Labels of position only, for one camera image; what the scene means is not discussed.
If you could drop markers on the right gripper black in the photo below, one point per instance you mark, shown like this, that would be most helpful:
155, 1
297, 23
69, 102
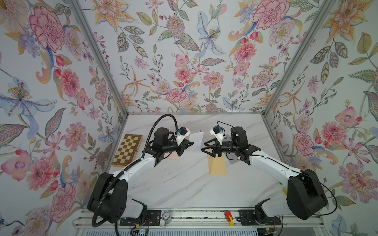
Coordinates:
215, 151

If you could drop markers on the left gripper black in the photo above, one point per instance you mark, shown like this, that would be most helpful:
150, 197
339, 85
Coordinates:
182, 147

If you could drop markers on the yellow envelope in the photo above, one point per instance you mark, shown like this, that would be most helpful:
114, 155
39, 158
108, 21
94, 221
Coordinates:
217, 165

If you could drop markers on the grey envelope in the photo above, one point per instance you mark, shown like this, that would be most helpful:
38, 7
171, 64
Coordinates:
231, 160

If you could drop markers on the blue floral letter paper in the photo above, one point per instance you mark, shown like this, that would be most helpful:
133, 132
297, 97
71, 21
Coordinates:
196, 138

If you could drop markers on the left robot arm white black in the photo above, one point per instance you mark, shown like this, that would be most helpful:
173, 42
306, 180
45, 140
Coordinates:
109, 199

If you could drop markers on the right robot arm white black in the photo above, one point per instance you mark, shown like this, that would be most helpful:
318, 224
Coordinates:
305, 194

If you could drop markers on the pink envelope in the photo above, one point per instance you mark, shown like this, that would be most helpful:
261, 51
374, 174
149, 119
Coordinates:
173, 156

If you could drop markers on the wooden chessboard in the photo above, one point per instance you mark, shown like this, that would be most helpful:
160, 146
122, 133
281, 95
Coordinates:
127, 150

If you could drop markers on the red emergency stop button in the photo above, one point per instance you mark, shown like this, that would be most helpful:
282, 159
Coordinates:
229, 218

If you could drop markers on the round silver knob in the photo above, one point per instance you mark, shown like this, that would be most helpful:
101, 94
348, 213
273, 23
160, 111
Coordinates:
166, 217

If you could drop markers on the small green circuit board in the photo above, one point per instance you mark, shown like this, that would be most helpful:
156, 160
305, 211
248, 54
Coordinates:
140, 232

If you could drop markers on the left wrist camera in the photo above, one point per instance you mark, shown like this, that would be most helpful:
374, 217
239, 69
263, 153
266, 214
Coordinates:
182, 134

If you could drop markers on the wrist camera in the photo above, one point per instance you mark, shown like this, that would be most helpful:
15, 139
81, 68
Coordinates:
219, 133
182, 134

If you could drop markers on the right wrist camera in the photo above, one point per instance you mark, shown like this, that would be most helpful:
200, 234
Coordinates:
219, 133

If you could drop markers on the aluminium rail frame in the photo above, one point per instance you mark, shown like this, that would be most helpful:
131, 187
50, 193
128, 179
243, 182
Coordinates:
204, 222

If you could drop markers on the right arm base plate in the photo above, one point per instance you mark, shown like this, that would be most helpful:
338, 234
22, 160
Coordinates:
248, 217

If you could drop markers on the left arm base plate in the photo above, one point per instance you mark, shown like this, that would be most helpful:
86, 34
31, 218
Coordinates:
148, 217

